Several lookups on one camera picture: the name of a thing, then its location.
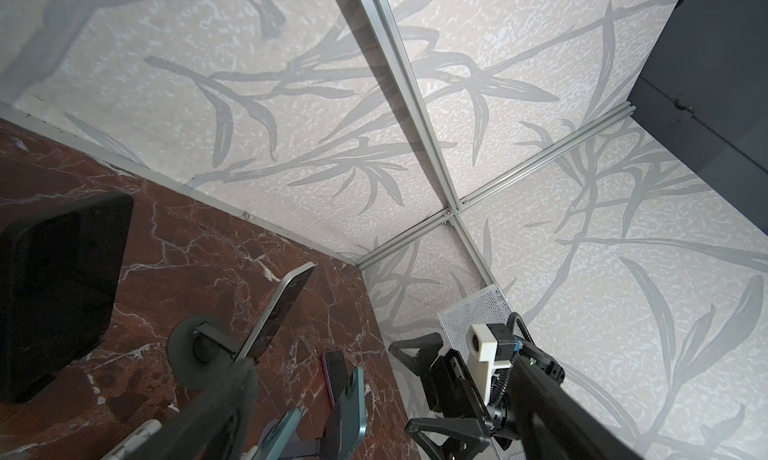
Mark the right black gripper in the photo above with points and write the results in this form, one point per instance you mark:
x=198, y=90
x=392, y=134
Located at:
x=469, y=423

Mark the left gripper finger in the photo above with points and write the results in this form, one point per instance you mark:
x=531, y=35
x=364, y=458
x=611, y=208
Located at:
x=214, y=425

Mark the black phone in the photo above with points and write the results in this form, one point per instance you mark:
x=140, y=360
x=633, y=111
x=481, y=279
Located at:
x=60, y=272
x=346, y=426
x=278, y=308
x=335, y=374

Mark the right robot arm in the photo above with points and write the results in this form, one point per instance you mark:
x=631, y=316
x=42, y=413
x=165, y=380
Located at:
x=536, y=411

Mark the white phone stand centre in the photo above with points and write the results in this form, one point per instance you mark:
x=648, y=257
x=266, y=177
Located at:
x=278, y=440

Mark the black phone on white stand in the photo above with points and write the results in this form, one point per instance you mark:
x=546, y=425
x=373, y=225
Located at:
x=346, y=426

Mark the white wire mesh basket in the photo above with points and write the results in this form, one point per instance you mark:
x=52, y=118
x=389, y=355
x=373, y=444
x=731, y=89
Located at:
x=485, y=306

